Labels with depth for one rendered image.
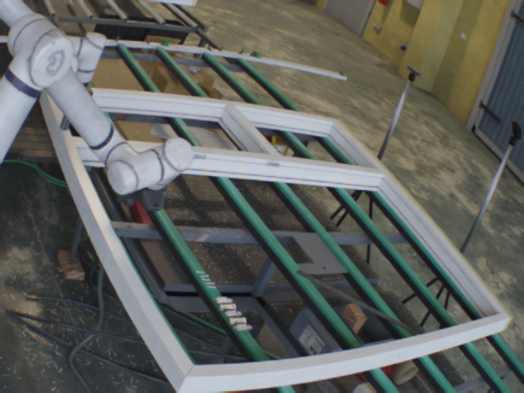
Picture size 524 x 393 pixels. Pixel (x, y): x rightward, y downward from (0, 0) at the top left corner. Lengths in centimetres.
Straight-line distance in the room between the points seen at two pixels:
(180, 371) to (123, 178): 52
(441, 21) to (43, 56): 829
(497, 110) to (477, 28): 127
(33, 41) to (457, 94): 836
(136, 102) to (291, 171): 63
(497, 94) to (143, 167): 737
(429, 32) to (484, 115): 141
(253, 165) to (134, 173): 93
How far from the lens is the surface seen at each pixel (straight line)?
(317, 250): 249
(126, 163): 185
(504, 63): 891
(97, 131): 187
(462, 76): 945
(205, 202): 305
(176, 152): 190
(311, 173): 287
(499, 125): 883
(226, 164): 265
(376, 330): 264
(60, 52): 143
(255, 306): 263
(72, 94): 174
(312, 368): 182
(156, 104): 292
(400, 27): 1044
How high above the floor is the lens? 199
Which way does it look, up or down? 25 degrees down
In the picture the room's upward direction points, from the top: 24 degrees clockwise
